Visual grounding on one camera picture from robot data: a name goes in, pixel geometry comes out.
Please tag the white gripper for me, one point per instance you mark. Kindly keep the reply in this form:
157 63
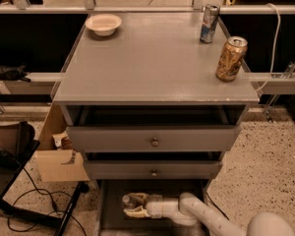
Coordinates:
153 206

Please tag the clear plastic water bottle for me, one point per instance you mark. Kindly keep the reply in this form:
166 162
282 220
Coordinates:
130 204

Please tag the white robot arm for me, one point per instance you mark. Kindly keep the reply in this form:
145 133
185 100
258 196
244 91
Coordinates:
188 210

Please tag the grey bottom drawer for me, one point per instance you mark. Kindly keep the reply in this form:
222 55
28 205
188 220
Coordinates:
112 220

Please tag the grey drawer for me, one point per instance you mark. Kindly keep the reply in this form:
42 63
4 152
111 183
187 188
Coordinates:
161 169
153 139
112 220

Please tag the grey middle drawer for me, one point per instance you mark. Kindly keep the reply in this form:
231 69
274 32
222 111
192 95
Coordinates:
161 169

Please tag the grey top drawer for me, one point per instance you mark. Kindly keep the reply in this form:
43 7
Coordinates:
153 139

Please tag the grey drawer cabinet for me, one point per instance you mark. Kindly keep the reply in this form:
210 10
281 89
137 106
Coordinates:
153 72

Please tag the cardboard box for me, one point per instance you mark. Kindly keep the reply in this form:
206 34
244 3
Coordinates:
56 164

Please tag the black folding chair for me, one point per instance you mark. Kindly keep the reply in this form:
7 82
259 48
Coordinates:
17 146

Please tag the gold soda can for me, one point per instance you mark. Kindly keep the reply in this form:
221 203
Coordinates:
231 58

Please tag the white paper bowl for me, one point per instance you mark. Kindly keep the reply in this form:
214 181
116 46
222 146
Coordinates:
103 24

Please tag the silver blue energy drink can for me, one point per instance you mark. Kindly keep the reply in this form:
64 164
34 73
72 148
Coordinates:
210 18

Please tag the black object on rail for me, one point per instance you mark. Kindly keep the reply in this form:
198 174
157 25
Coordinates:
12 73

